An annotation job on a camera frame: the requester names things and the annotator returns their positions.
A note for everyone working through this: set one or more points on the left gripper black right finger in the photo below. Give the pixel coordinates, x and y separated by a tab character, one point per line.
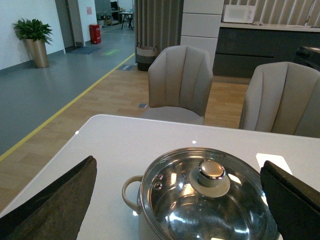
294	205

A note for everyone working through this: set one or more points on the beige chair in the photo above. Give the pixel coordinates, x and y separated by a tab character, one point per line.
283	98
179	85

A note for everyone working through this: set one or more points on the white microwave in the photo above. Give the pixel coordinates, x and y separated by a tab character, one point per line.
242	14

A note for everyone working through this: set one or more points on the distant black table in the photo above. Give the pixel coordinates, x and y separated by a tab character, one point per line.
126	16

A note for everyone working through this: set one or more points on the green potted plant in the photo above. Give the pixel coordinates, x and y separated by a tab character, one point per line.
33	29

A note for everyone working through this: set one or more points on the glass pot lid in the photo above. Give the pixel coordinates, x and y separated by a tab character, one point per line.
204	194

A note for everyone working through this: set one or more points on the blue door mat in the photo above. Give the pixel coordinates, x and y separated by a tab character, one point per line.
84	50

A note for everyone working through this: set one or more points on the beige chair right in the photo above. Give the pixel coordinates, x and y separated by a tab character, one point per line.
283	98

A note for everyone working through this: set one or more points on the red bin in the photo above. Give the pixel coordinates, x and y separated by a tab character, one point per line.
95	33

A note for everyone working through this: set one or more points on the white cabinet column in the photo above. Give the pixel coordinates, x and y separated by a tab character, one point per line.
200	27

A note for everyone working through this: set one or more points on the steel cream pot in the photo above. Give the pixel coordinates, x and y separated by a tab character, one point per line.
132	197

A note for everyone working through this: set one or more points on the gold plant pot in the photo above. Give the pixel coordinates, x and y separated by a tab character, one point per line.
38	52

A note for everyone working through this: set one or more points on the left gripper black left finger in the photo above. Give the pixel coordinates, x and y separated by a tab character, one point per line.
57	211

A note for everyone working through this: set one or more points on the woven laundry basket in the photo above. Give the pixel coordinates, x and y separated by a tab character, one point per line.
145	56

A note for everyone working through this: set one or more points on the beige chair left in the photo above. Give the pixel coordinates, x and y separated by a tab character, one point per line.
179	85

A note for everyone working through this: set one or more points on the grey curtain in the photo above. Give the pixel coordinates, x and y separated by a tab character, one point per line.
158	23

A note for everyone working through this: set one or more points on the dark kitchen counter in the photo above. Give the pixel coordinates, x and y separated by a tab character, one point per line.
242	47

